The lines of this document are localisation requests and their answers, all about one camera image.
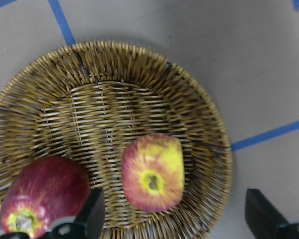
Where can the dark red apple basket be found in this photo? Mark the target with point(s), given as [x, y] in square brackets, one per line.
[45, 190]

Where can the red yellow apple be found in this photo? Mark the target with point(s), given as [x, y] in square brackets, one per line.
[153, 172]

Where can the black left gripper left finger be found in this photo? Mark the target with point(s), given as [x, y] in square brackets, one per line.
[88, 224]

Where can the brown wicker basket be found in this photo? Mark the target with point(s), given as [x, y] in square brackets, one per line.
[88, 101]

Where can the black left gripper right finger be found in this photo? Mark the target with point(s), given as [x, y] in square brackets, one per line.
[264, 220]

